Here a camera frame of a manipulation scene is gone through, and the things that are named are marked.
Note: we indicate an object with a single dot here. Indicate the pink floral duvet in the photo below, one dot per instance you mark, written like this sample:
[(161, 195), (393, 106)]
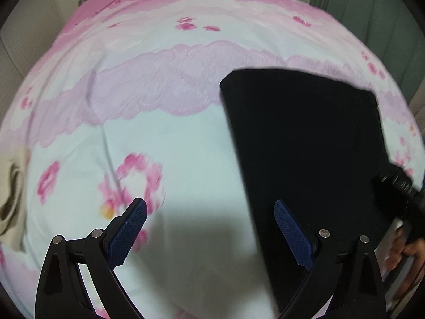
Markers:
[(126, 104)]

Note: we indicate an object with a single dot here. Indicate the person's right hand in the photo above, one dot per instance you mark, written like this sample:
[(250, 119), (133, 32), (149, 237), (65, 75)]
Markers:
[(397, 251)]

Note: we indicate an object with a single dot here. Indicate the black pants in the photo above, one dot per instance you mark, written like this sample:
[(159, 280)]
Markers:
[(315, 143)]

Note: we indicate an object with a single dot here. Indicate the beige cloth item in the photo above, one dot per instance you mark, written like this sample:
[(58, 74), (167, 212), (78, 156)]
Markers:
[(13, 197)]

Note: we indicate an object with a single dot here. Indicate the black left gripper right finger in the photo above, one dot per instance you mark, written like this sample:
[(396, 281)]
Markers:
[(343, 278)]

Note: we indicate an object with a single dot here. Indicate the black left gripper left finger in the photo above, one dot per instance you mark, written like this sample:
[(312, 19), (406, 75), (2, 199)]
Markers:
[(61, 292)]

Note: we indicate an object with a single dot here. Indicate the green curtain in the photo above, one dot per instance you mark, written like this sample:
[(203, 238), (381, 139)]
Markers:
[(390, 31)]

